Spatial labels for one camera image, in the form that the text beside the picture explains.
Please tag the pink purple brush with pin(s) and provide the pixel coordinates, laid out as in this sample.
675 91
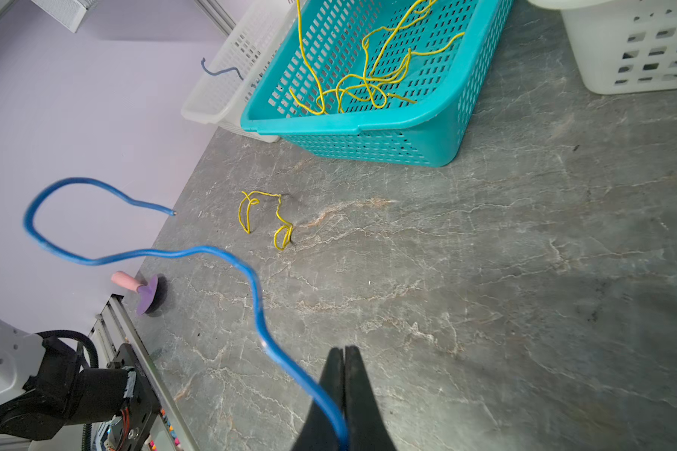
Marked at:
147 292

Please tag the teal plastic basket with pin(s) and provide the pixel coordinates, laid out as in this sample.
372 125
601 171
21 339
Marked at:
379 81

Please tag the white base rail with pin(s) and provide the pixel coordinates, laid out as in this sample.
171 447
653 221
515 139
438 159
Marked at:
148 418

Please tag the white plastic basket right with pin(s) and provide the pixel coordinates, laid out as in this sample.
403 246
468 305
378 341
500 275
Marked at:
621 46

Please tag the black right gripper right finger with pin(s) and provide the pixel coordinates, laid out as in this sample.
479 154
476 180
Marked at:
366 428

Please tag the white plastic basket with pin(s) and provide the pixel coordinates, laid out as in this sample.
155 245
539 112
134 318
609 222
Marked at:
621 46
229 81

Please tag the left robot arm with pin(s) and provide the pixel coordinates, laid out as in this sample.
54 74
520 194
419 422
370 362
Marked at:
52 379

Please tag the white plastic basket left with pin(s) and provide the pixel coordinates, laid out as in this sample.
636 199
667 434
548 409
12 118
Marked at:
229 81

